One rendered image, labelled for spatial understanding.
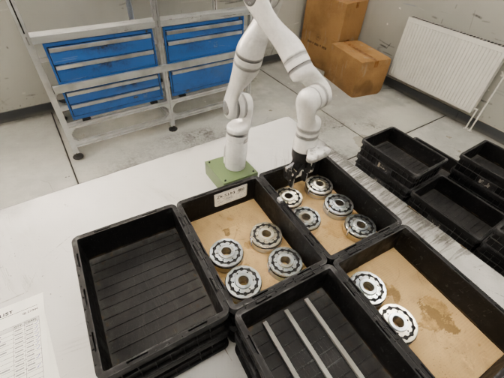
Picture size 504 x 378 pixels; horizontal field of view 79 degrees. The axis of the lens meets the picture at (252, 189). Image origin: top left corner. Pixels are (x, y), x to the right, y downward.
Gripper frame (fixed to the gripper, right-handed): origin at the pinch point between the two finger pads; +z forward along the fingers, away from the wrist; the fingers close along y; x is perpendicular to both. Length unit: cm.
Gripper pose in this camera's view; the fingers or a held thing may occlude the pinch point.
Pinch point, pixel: (297, 180)
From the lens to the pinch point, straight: 108.5
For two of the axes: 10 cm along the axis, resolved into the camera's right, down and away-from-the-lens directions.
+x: 5.9, 5.8, -5.6
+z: -0.5, 7.2, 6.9
